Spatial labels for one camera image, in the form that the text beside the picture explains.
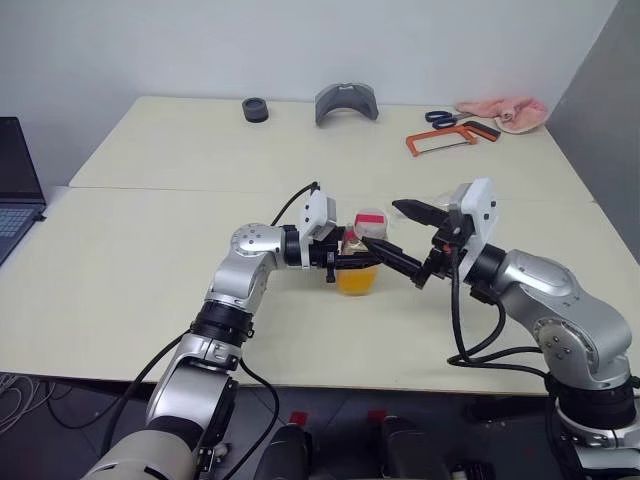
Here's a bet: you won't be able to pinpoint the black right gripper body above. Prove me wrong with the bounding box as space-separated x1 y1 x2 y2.
414 219 461 290

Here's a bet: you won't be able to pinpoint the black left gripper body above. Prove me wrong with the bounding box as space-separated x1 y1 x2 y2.
310 234 346 286

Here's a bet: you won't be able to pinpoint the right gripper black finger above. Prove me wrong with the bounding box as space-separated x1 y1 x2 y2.
362 238 424 276
392 198 450 229

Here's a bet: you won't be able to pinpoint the bottle with orange liquid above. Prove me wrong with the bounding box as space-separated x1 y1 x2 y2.
337 204 392 298

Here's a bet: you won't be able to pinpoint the orange hacksaw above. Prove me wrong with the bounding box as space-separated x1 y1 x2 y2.
405 120 501 159

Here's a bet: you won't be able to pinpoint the pink cloth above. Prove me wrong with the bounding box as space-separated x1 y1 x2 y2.
454 96 550 134

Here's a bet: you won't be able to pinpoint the grey curved plastic shell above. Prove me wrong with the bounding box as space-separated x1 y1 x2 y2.
313 83 380 128

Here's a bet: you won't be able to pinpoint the black tape roll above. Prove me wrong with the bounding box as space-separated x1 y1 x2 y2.
241 96 271 124

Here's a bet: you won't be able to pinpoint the dark rounded shape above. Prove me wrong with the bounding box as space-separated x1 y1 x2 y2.
377 415 451 480
259 423 314 480

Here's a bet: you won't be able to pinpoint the grey partition panel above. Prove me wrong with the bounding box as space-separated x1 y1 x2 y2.
547 0 640 274

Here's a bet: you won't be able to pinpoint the dark grey laptop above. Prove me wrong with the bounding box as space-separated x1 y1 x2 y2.
0 116 48 266

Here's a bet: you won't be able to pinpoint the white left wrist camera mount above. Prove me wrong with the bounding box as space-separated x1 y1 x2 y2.
298 191 340 246

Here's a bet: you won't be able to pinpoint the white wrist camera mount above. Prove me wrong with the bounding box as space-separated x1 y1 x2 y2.
298 191 340 246
448 177 500 274

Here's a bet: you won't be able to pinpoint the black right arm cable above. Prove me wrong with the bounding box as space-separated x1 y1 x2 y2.
446 239 551 381

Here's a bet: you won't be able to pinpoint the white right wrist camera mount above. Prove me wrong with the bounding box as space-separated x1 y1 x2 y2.
448 177 500 274

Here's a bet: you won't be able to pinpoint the blue handled scissors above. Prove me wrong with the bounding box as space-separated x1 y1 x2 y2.
424 109 474 130

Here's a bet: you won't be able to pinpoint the black robot hip bracket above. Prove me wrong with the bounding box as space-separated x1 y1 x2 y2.
197 443 231 474

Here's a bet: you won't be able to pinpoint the black floor cable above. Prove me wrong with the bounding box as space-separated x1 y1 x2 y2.
47 382 131 430

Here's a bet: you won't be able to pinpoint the white floor cables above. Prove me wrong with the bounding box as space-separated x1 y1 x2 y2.
0 372 41 434

